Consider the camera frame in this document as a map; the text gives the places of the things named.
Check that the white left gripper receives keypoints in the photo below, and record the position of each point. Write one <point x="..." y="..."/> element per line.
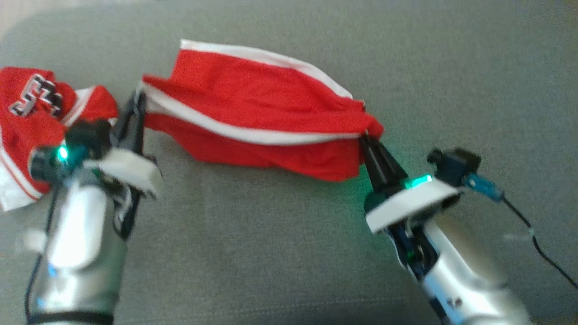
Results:
<point x="131" y="174"/>

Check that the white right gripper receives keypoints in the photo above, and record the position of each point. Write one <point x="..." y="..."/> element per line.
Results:
<point x="406" y="203"/>

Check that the red white sports shirt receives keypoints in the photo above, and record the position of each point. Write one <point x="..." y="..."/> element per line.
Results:
<point x="253" y="99"/>

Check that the grey sofa seat cushion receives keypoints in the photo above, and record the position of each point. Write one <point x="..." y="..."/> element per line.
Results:
<point x="316" y="253"/>

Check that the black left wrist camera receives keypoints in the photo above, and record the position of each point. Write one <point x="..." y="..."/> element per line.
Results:
<point x="88" y="135"/>

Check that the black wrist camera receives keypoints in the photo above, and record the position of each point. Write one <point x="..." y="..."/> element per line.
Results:
<point x="88" y="135"/>
<point x="456" y="164"/>

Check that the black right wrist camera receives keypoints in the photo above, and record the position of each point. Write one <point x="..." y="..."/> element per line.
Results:
<point x="456" y="164"/>

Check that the blue right camera connector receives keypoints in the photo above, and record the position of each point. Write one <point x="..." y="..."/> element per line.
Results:
<point x="485" y="187"/>

